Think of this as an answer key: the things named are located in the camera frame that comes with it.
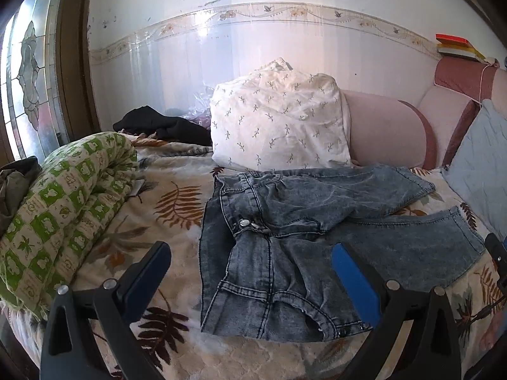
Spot blue denim pants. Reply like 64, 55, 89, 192
198, 165, 487, 343

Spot clear plastic bag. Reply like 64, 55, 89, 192
180, 87, 217, 128

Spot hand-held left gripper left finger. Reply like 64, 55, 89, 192
40, 241, 172, 380

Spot pink padded headboard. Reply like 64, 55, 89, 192
343, 56, 507, 171

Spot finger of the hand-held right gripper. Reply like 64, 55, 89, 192
485, 233, 507, 286

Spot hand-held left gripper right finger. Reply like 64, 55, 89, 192
331, 241, 462, 380

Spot white leaf-print pillow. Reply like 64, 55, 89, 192
209, 57, 353, 171

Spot green checkered quilt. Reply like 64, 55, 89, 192
0, 131, 139, 321

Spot red book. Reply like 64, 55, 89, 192
435, 34, 468, 47

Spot dark olive cloth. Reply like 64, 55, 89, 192
0, 156, 42, 238

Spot stained glass window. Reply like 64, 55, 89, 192
0, 0, 66, 163

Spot white cable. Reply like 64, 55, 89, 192
433, 61, 500, 107

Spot leaf-print bed sheet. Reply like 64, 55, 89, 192
8, 138, 507, 380

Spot light blue pillow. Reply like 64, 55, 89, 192
441, 99, 507, 242

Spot brown wooden window frame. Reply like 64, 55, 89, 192
55, 0, 100, 140

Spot black cloth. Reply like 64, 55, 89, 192
113, 105, 212, 147

